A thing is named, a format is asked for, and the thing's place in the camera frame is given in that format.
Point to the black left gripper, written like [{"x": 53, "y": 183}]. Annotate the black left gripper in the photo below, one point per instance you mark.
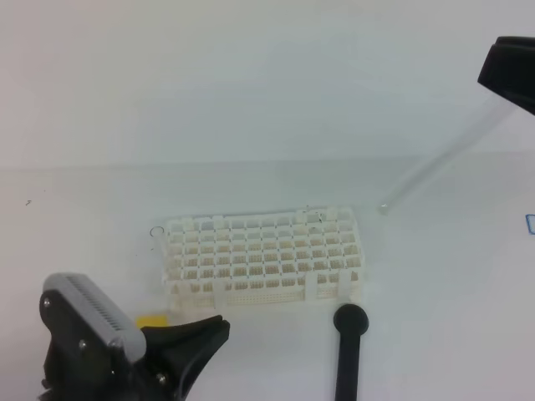
[{"x": 80, "y": 365}]

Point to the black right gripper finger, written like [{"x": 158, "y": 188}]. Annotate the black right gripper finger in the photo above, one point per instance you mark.
[{"x": 508, "y": 71}]

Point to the clear glass test tube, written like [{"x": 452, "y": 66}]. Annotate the clear glass test tube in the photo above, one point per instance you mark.
[{"x": 489, "y": 116}]

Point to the white test tube rack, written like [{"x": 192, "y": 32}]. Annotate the white test tube rack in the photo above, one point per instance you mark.
[{"x": 301, "y": 255}]

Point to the yellow cube block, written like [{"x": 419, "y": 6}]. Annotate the yellow cube block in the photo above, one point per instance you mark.
[{"x": 152, "y": 320}]

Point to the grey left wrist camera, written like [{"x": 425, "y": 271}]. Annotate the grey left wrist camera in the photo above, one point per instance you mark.
[{"x": 99, "y": 311}]

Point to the black round-headed post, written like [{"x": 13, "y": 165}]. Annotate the black round-headed post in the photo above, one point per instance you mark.
[{"x": 352, "y": 322}]

